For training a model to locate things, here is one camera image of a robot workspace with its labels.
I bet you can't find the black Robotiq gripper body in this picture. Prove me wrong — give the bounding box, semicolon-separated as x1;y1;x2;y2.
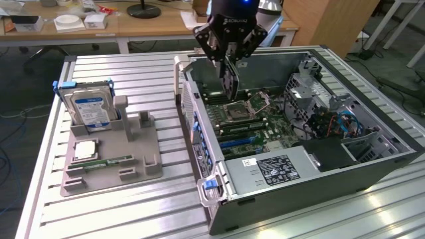
208;0;261;45

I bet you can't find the green GPU card black fan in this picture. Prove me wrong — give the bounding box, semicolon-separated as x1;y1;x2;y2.
217;55;240;102

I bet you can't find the black expansion slot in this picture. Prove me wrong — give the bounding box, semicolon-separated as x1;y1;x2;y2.
219;131;255;144

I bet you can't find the blue expansion slot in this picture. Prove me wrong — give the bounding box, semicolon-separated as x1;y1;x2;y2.
219;137;255;148

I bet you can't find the white paper stack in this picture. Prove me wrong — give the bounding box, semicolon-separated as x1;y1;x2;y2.
180;10;209;30

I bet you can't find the brown cardboard box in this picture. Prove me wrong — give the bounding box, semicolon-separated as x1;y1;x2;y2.
192;0;213;24

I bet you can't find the wooden desk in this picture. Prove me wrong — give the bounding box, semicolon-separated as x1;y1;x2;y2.
0;0;300;48

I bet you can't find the black lamp base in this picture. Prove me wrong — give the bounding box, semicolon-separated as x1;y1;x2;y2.
127;0;163;19

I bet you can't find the wooden cabinet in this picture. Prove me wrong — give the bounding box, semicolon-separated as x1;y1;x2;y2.
291;0;381;59

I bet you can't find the silver socket cover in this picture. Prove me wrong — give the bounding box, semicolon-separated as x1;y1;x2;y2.
247;91;272;110

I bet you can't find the silver perforated disk bay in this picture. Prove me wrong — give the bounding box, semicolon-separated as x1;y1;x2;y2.
284;59;361;140

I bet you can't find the CPU socket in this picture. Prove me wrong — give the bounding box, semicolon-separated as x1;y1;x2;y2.
223;101;255;122

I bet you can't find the white cardboard box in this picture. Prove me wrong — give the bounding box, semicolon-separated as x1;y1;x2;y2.
83;13;109;29

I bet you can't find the black power adaptor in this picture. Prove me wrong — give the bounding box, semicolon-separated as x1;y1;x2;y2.
357;49;376;61

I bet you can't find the green motherboard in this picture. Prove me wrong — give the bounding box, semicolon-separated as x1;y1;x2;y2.
197;82;300;160

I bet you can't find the white round holder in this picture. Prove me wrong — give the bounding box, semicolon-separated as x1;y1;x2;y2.
52;14;87;33

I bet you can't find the grey parts rack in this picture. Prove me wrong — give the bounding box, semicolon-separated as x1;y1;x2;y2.
59;96;164;197

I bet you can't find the hard disk blue carrier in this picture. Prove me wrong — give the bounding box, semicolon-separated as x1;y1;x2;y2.
51;78;116;133

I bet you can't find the white box black lid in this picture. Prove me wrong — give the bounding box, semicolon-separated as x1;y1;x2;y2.
9;15;44;32

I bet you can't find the silver small disk bay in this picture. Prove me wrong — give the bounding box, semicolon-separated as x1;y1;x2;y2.
340;131;401;164

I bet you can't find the grey power supply unit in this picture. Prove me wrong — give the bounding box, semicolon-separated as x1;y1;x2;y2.
224;145;321;195

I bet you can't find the green RAM stick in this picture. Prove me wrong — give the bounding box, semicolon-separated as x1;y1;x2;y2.
81;156;133;170

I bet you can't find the silver CPU chip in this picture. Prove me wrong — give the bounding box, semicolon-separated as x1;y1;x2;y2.
73;141;97;160

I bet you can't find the open black PC case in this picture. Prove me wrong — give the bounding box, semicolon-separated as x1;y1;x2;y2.
173;48;425;236

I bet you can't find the white table frame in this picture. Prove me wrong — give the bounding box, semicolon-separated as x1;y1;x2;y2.
364;0;425;68

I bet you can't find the blue SATA wire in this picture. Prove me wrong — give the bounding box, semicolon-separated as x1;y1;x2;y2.
337;112;364;137

